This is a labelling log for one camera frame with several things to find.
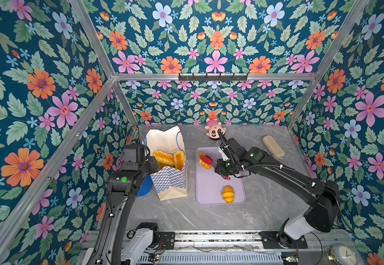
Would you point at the red silicone tongs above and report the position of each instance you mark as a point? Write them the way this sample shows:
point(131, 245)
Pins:
point(208, 161)

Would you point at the analog clock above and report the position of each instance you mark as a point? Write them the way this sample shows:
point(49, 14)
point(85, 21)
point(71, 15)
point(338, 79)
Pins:
point(341, 255)

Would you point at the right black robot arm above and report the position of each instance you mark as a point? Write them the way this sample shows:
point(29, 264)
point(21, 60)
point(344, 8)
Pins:
point(322, 198)

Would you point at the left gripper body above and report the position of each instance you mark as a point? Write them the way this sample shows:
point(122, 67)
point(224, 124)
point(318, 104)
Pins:
point(149, 166)

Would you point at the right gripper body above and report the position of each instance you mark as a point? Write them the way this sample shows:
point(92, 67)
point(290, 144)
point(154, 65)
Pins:
point(226, 167)

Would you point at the yellow oval bread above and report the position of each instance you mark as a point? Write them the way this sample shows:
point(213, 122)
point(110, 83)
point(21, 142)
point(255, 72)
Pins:
point(179, 160)

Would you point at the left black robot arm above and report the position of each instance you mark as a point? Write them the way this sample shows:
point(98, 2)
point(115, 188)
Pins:
point(122, 189)

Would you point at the checkered paper bag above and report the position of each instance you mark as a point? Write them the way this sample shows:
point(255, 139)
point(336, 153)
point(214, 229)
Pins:
point(168, 148)

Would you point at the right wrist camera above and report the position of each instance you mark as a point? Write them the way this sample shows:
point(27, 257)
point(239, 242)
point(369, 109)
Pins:
point(230, 149)

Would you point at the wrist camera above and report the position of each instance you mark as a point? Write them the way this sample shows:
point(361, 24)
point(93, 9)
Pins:
point(135, 156)
point(230, 149)

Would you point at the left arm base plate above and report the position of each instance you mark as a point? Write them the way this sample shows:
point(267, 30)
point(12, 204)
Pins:
point(162, 241)

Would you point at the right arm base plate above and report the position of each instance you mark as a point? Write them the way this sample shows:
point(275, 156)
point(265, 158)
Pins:
point(273, 240)

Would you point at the lavender tray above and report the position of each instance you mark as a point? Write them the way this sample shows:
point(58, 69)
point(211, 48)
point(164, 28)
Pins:
point(209, 184)

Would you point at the black hook rail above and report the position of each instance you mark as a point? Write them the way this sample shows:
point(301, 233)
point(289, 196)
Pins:
point(212, 77)

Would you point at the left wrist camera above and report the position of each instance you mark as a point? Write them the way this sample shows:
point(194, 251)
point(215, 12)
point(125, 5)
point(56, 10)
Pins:
point(135, 156)

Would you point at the small croissant bread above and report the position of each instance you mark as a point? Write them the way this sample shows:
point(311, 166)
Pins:
point(228, 194)

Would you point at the oval orange bread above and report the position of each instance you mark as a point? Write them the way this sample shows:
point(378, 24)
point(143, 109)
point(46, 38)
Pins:
point(202, 163)

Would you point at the beige sponge block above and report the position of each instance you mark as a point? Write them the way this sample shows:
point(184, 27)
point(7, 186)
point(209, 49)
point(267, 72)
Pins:
point(273, 147)

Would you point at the cartoon face plush toy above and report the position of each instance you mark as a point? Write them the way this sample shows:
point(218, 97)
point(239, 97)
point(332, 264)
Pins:
point(214, 129)

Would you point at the square toast bread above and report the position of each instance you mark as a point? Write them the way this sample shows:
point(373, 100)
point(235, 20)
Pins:
point(164, 159)

